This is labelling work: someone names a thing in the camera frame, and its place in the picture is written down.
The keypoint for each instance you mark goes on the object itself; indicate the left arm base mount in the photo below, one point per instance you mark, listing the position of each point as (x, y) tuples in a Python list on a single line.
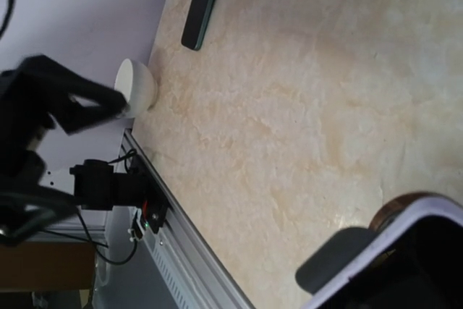
[(99, 186)]

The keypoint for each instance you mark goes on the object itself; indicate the purple-cased phone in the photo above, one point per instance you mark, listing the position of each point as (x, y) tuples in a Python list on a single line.
[(415, 262)]

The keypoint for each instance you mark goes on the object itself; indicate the aluminium front rail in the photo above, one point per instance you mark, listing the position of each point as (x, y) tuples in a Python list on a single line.
[(191, 271)]

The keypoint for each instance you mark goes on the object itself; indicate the round dark wooden stand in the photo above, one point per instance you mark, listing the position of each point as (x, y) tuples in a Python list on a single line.
[(346, 244)]

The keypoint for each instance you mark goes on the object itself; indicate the white bowl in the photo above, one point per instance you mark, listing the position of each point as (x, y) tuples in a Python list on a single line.
[(138, 86)]

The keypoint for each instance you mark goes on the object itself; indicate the teal-cased phone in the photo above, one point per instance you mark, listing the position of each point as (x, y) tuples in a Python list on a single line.
[(196, 23)]

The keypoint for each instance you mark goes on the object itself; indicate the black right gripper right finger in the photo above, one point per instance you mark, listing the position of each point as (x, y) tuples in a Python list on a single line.
[(41, 93)]

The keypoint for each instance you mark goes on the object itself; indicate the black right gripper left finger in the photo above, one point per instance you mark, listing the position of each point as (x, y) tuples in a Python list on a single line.
[(27, 207)]

